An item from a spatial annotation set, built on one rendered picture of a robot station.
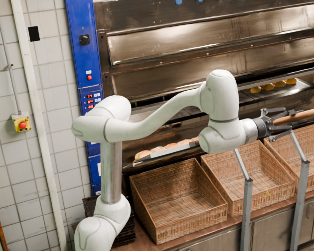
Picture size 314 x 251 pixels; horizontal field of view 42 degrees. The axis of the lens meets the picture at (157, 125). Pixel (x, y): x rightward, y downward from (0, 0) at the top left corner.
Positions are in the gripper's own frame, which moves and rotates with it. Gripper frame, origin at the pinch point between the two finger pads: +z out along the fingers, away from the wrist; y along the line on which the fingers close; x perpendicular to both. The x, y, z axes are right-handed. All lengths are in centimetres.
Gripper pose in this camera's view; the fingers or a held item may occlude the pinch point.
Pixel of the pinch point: (295, 117)
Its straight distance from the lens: 168.4
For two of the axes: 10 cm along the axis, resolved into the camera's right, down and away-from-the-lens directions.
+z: 9.1, -2.2, 3.5
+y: 2.6, 9.6, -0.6
